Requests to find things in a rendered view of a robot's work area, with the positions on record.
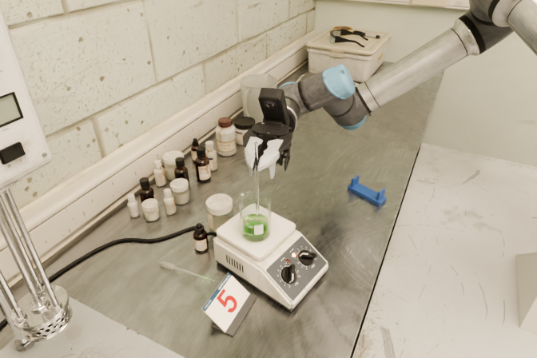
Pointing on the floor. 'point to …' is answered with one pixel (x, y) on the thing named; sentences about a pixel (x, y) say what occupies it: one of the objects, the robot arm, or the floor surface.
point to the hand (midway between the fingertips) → (256, 161)
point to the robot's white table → (455, 261)
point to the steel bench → (343, 274)
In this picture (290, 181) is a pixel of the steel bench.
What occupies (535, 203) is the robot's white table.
